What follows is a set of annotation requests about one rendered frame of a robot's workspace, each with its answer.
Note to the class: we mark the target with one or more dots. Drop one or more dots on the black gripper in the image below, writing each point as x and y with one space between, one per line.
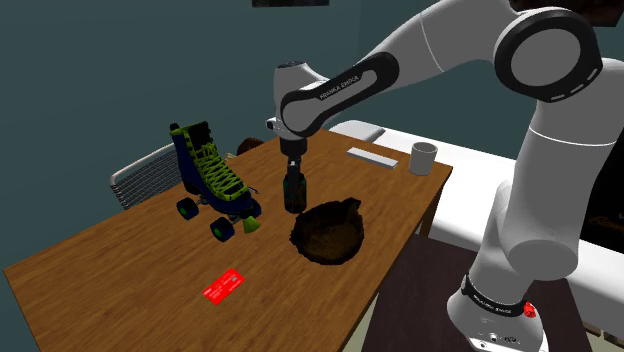
292 168

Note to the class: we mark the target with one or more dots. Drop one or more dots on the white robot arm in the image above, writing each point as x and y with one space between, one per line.
551 195

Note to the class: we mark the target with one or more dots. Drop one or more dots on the brown round thing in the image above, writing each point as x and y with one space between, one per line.
249 146

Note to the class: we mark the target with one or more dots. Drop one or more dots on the dark brown bowl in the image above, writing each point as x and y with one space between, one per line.
329 234

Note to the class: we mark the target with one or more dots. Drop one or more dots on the blue and green roller skate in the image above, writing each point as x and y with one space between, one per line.
214 180

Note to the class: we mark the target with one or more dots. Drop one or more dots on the grey flat box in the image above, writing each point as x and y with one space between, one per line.
373 157

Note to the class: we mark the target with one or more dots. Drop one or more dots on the grey cup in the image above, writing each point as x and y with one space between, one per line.
422 158

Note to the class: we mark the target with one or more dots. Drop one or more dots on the red card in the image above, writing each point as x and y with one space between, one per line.
223 286

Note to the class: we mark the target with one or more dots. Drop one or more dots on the grey metal chair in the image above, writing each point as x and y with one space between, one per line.
146 180

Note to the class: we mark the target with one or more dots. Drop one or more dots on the dark robot stand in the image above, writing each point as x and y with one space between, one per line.
419 292

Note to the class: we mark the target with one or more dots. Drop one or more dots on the wooden table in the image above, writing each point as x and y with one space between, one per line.
122 273

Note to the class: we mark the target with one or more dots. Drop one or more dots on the dark wall picture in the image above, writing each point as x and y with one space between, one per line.
290 2

